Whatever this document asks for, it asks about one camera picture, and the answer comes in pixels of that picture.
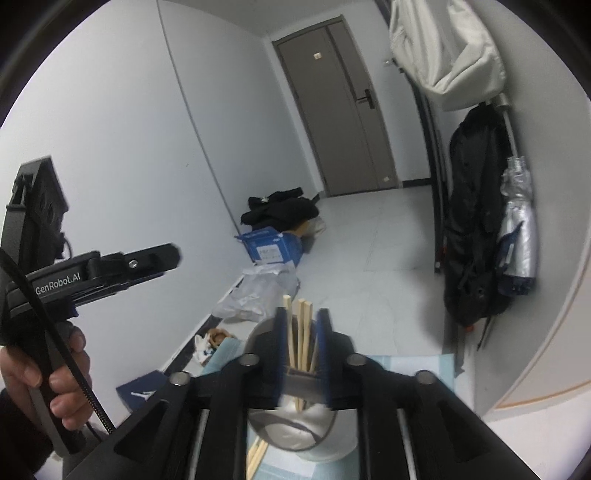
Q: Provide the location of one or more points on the tan boot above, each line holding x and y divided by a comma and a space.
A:
215, 337

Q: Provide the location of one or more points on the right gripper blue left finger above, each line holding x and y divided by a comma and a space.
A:
196, 427

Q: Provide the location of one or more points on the person's left hand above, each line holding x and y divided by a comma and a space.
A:
20, 374

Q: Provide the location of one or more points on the black hanging jacket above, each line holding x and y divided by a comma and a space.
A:
479, 150

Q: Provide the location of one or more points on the black clothes pile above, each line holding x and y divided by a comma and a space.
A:
281, 210

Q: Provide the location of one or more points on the blue cardboard box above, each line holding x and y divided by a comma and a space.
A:
268, 246

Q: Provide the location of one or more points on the translucent utensil holder cup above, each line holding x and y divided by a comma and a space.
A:
314, 433

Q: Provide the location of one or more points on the grey-brown door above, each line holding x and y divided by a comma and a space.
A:
341, 115

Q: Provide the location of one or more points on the dark door frame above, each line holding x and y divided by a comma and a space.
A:
436, 161

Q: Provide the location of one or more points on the teal plaid tablecloth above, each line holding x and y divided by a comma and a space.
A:
279, 464

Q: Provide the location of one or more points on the silver folded umbrella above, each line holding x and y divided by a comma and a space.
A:
518, 257

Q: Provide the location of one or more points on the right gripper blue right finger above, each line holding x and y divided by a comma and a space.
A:
409, 426

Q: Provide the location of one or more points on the grey plastic bag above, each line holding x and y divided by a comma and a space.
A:
259, 294

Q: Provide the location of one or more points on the blue Jordan shoe box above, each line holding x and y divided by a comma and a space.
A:
135, 393

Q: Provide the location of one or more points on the wooden chopstick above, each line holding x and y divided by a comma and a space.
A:
291, 332
307, 334
300, 346
252, 458
261, 455
314, 357

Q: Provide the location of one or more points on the white hanging bag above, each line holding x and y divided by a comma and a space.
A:
447, 51

